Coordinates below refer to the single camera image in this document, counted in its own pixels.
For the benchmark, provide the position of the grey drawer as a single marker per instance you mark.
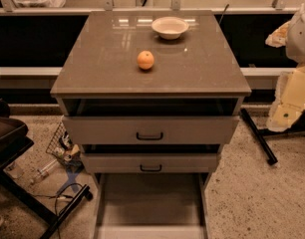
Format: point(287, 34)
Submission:
point(151, 206)
point(187, 121)
point(151, 158)

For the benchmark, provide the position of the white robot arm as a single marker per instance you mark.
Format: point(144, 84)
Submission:
point(289, 104)

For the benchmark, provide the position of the grey drawer cabinet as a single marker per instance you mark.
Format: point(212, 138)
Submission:
point(151, 98)

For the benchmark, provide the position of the orange fruit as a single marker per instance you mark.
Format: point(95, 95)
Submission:
point(145, 60)

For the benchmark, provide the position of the white paper bowl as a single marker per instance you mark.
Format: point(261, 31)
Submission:
point(169, 28)

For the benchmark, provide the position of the clear plastic bottle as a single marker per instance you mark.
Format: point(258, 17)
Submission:
point(44, 171)

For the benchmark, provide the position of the black tray on stand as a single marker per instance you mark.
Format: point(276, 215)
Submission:
point(12, 131)

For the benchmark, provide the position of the black table leg stand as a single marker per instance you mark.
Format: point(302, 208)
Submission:
point(261, 134)

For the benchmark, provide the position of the wire mesh basket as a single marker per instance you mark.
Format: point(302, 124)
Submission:
point(62, 148)

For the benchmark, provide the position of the black left stand frame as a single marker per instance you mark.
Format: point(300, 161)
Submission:
point(53, 219)

